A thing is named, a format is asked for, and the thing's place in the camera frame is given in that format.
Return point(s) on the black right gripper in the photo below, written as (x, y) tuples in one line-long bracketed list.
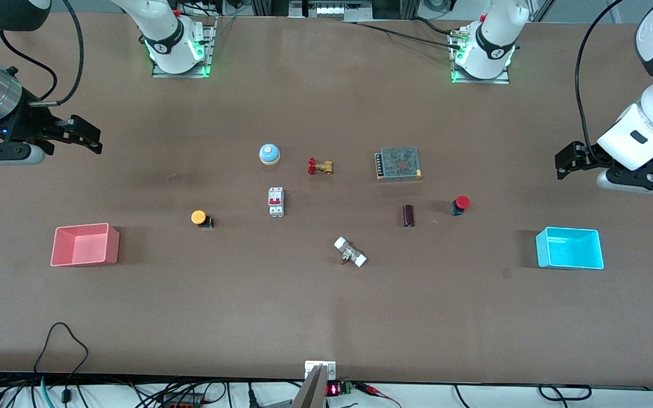
[(27, 123)]

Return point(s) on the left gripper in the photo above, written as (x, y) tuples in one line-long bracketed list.
[(589, 154)]

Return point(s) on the red push button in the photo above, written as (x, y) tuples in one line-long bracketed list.
[(462, 202)]

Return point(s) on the yellow push button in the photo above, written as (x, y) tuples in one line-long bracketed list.
[(198, 216)]

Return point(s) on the cyan plastic bin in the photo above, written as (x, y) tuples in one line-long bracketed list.
[(570, 249)]

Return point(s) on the pink plastic bin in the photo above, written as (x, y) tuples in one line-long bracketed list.
[(83, 246)]

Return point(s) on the dark brown capacitor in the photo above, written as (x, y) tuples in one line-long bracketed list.
[(409, 216)]

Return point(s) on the metal mesh power supply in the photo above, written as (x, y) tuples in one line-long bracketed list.
[(399, 163)]

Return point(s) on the blue dome bell button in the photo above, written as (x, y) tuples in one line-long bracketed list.
[(269, 153)]

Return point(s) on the metal fitting white caps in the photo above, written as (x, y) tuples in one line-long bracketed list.
[(350, 251)]

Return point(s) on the red clip lead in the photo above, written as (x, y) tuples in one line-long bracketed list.
[(374, 390)]

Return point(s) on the white metal plate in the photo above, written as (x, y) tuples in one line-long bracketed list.
[(310, 368)]

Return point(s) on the red LED display module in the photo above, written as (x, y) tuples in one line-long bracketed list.
[(333, 389)]

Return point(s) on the grey metal bar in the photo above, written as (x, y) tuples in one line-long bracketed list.
[(310, 394)]

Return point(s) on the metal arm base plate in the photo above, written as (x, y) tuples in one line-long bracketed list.
[(182, 75), (479, 81)]

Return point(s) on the white circuit breaker red switch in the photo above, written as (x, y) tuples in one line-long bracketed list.
[(276, 202)]

